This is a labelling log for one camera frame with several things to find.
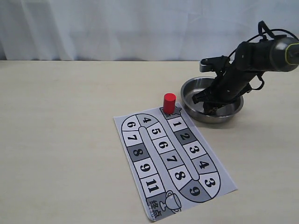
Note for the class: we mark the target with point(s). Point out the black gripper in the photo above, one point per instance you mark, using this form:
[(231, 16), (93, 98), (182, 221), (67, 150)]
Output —
[(223, 89)]

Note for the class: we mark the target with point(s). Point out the red cylinder game piece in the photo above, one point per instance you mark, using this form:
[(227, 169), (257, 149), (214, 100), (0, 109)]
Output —
[(169, 103)]

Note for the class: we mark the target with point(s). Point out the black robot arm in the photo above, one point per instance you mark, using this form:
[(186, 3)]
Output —
[(252, 59)]

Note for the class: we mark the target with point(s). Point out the stainless steel bowl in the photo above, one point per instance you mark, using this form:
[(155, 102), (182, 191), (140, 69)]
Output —
[(196, 111)]

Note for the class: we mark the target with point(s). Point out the printed paper game board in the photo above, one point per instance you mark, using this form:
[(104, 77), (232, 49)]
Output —
[(172, 164)]

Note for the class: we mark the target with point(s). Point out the white curtain backdrop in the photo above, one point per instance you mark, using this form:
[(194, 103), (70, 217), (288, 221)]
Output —
[(142, 30)]

